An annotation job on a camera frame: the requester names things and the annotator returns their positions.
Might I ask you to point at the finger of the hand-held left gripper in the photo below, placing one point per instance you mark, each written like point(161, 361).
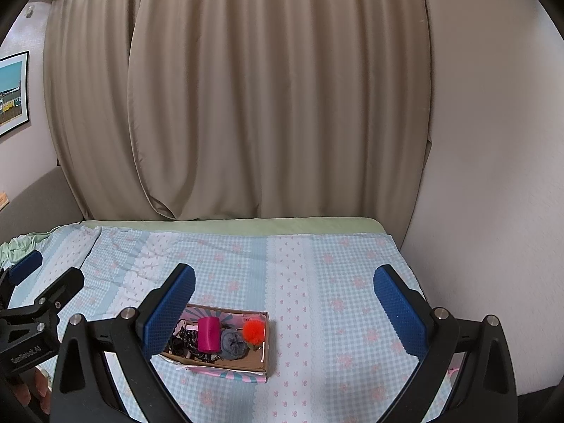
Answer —
point(66, 286)
point(26, 264)

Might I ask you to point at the blue checkered floral blanket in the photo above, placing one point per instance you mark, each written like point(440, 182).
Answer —
point(308, 282)

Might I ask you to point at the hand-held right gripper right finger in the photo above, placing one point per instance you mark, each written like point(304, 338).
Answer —
point(398, 308)

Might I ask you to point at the magenta foam block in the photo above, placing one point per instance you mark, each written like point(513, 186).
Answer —
point(208, 335)

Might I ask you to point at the beige curtain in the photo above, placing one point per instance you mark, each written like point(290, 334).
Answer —
point(286, 97)
point(88, 97)

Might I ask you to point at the grey rolled sock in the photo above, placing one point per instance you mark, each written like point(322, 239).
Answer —
point(233, 344)

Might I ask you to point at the black patterned scrunchie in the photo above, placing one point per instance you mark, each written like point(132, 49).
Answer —
point(187, 341)

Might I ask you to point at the orange plush pumpkin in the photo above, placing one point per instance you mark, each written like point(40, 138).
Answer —
point(253, 330)

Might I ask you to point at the framed wall poster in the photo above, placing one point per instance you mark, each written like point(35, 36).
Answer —
point(13, 92)

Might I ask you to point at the cardboard box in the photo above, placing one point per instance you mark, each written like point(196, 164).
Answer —
point(246, 363)

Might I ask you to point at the white wall fixture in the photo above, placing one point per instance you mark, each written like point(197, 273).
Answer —
point(30, 10)

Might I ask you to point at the wooden board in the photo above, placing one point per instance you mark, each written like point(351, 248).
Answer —
point(2, 202)

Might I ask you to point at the person's left hand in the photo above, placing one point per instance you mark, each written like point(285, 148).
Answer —
point(37, 387)

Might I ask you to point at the grey headboard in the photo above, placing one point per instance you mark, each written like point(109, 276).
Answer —
point(39, 202)

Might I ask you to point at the light green crumpled cloth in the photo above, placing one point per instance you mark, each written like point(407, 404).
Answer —
point(17, 246)

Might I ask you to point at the light green bed sheet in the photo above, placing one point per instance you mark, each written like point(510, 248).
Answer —
point(264, 225)

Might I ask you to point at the pink cloth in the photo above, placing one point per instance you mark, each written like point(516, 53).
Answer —
point(454, 368)

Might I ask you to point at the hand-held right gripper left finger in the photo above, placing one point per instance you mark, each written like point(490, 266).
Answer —
point(169, 308)

